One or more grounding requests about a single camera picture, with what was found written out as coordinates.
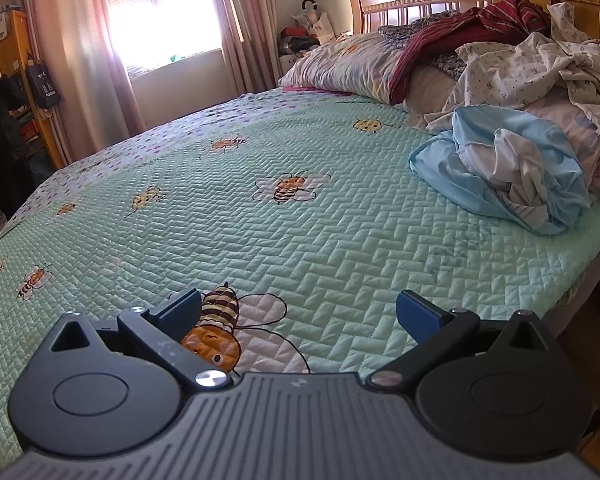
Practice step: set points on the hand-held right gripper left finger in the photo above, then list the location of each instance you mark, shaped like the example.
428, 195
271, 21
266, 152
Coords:
182, 310

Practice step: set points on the floral pillow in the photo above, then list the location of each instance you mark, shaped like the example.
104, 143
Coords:
340, 62

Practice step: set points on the dark red striped garment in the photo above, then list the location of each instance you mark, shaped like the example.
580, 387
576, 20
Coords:
480, 25

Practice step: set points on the window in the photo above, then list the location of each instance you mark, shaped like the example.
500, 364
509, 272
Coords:
165, 15

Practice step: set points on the black hanging bag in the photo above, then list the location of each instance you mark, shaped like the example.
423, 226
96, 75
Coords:
42, 87

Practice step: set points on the pink curtain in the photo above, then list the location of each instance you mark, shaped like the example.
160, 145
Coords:
80, 50
240, 25

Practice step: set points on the light blue and white jacket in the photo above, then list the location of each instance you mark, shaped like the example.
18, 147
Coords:
485, 180

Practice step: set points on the dark floral garment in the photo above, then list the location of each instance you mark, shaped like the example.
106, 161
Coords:
405, 35

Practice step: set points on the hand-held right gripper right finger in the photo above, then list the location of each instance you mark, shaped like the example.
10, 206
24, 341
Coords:
419, 315

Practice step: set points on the beige pillow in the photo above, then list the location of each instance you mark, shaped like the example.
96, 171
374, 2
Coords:
430, 85

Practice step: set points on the white plastic bag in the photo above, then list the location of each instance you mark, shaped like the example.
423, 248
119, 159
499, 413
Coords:
317, 20

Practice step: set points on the black bag on nightstand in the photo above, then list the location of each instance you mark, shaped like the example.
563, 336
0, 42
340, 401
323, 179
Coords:
297, 42

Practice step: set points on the white printed garment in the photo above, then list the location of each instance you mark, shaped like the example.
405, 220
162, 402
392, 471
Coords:
525, 65

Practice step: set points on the green quilted bee bedspread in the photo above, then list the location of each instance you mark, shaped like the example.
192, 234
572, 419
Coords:
230, 240

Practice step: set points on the wooden bed headboard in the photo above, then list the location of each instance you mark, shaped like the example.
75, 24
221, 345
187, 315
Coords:
410, 2

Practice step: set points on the wooden bookshelf cabinet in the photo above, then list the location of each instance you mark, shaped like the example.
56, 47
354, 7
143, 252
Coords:
12, 35

